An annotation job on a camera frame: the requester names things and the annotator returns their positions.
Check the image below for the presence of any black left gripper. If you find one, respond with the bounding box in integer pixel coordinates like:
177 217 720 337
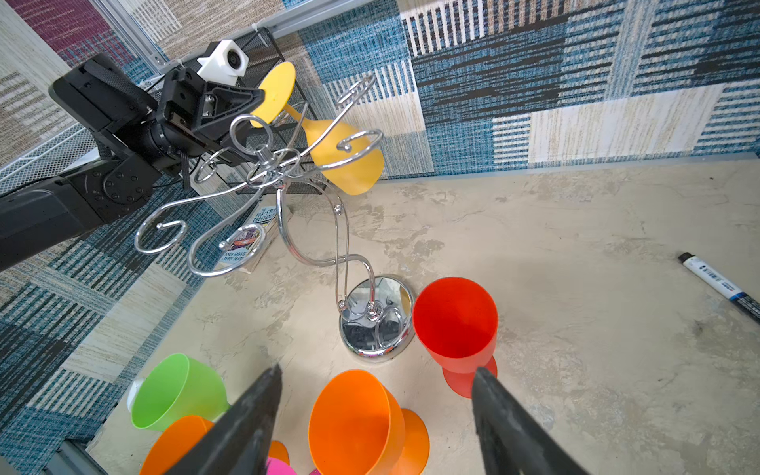
156 66 265 160

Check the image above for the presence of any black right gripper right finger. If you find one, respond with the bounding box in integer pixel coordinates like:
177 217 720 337
471 367 587 475

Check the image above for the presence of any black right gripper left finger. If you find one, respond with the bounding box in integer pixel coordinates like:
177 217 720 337
168 364 283 474

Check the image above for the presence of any pink plastic wine glass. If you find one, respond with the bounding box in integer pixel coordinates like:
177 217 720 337
265 457 297 475

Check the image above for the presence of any orange wine glass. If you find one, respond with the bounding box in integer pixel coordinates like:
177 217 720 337
139 414 291 475
308 369 431 474

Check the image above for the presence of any green plastic wine glass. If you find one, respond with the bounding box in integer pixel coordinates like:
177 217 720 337
131 353 231 431

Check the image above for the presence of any orange wine glass front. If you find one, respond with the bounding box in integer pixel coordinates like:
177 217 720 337
308 369 431 474

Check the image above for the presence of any red plastic wine glass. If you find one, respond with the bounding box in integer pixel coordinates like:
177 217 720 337
413 277 499 399

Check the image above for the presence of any yellow plastic wine glass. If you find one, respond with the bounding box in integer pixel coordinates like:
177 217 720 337
253 61 384 196

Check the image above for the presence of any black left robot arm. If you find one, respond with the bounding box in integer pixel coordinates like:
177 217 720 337
1 53 265 269

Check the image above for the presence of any black mesh shelf rack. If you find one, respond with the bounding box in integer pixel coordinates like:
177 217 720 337
163 29 304 184

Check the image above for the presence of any chrome wine glass rack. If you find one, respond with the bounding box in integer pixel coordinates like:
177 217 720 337
133 73 417 363

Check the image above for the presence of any treehouse paperback book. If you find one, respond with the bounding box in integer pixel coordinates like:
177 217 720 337
215 206 278 274

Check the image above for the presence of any black marker pen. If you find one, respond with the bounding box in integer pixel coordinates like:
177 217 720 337
678 253 760 324

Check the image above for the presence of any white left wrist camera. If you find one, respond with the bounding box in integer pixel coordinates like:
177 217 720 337
197 40 249 86

